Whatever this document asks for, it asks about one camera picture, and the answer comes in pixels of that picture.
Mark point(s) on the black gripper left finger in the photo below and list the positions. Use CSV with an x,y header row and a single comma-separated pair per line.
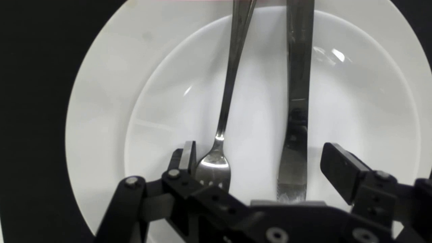
x,y
182,180

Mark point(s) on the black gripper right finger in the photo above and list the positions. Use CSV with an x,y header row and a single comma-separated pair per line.
x,y
355,184

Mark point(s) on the silver fork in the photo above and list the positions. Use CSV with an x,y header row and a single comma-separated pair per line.
x,y
224,103

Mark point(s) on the silver table knife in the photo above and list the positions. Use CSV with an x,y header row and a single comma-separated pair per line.
x,y
299,90

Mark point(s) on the white round plate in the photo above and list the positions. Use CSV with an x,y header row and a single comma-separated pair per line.
x,y
112,113

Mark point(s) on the black placemat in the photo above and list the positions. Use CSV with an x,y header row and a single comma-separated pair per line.
x,y
31,113

